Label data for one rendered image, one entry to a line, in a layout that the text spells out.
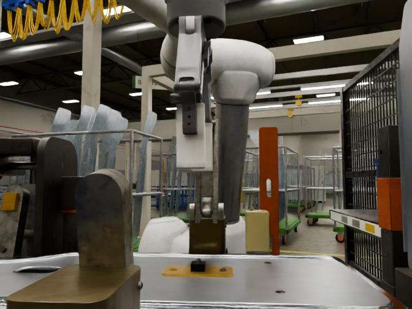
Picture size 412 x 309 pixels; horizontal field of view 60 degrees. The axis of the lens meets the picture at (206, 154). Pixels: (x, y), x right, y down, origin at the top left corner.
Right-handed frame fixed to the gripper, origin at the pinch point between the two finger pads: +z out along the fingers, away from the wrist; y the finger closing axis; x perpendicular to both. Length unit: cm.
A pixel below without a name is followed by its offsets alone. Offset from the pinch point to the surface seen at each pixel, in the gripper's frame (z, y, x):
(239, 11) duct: -560, -1109, 30
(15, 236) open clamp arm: 11.3, -12.0, -31.0
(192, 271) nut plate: 13.4, 0.9, -0.6
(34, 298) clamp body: 9.0, 24.6, -6.6
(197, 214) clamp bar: 7.8, -12.8, -1.3
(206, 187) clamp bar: 3.6, -14.5, 0.0
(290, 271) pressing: 13.8, -1.2, 11.2
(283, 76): -215, -702, 111
